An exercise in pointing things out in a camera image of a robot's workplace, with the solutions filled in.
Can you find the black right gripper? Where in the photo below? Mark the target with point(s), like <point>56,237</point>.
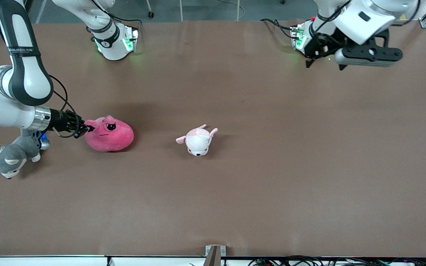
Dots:
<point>60,120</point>

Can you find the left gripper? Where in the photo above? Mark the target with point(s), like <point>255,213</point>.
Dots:
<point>321,45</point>

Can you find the round pink plush toy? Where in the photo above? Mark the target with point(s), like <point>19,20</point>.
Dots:
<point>111,138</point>

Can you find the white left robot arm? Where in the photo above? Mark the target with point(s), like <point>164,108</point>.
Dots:
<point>314,46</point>

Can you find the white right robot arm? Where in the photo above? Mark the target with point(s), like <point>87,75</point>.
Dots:
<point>24,74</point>

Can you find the grey husky plush toy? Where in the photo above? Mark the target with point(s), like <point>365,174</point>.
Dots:
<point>11,159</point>

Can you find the white metal leg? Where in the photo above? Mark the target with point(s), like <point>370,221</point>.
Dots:
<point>238,11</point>
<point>181,11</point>

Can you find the white pink plush puppy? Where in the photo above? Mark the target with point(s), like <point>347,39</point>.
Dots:
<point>197,142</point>

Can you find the chair leg with caster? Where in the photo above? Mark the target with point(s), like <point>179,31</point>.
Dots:
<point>150,14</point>

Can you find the white table edge rail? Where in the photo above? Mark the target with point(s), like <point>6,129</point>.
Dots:
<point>50,261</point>

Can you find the metal table edge bracket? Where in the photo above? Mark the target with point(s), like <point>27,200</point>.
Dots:
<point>213,256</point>

